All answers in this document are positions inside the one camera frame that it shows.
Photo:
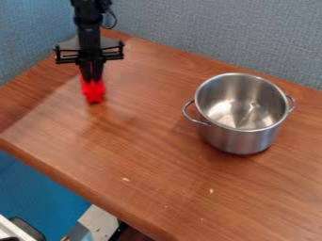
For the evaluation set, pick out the black white device corner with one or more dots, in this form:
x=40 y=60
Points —
x=16 y=229

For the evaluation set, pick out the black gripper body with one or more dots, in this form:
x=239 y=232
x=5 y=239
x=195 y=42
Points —
x=69 y=52

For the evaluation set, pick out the red star-shaped block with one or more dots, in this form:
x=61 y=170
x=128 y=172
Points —
x=93 y=90

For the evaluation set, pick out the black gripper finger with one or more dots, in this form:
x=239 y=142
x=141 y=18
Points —
x=97 y=70
x=85 y=66

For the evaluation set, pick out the stainless steel pot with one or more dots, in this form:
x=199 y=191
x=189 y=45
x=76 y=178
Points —
x=240 y=109

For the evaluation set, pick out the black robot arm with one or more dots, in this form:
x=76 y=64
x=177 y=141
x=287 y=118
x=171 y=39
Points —
x=89 y=18

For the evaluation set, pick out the white grey box under table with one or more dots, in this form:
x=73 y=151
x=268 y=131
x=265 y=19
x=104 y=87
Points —
x=96 y=226

